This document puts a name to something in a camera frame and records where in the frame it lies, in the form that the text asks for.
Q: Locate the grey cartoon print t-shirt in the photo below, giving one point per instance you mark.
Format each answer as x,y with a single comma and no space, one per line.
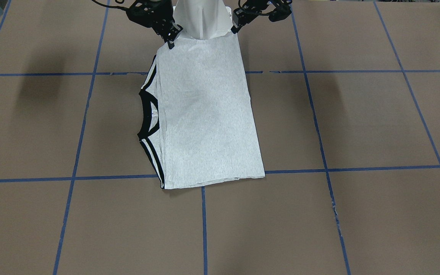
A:
198,127

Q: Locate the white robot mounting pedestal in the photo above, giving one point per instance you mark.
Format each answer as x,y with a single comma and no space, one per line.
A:
202,19

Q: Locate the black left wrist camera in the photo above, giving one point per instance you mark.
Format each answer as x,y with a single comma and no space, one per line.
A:
282,10

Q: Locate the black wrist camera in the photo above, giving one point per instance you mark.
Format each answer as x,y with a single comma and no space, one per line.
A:
140,12
282,10

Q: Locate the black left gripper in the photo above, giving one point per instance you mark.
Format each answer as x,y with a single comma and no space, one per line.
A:
240,20

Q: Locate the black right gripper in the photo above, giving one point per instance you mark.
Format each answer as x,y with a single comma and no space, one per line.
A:
165,27

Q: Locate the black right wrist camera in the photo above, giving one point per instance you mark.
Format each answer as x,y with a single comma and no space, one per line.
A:
140,12

